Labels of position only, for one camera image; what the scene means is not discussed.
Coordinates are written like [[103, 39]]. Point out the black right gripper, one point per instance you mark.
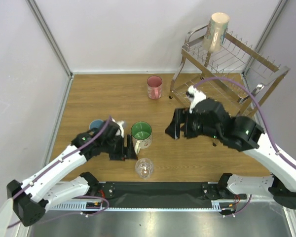
[[183, 123]]

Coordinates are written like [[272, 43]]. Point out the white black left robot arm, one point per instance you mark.
[[34, 196]]

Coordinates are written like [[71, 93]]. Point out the aluminium right corner post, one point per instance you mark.
[[271, 23]]

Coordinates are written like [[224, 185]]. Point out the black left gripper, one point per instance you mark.
[[121, 154]]

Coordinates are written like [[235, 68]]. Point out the clear glass cup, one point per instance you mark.
[[144, 167]]

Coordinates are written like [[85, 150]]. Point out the cream patterned ceramic mug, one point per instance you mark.
[[215, 33]]

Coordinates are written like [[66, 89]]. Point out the aluminium slotted rail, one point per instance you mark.
[[90, 206]]

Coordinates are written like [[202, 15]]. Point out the pink ceramic mug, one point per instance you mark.
[[154, 84]]

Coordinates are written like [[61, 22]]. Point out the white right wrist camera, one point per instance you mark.
[[195, 96]]

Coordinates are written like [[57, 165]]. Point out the aluminium corner post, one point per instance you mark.
[[271, 23], [34, 7]]

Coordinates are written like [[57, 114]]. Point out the green interior white mug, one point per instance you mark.
[[141, 133]]

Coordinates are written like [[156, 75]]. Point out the aluminium left corner post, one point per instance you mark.
[[34, 7]]

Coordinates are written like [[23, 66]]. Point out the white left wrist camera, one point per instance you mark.
[[122, 125]]

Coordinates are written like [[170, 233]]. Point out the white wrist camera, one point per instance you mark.
[[122, 125], [195, 96]]

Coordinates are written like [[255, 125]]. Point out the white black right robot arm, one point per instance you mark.
[[245, 135]]

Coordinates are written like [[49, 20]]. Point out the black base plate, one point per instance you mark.
[[162, 191]]

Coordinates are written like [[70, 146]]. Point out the blue plastic cup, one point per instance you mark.
[[96, 124]]

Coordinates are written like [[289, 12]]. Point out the white object bottom left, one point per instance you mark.
[[6, 212]]

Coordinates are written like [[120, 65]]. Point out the steel wire dish rack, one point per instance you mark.
[[231, 75]]

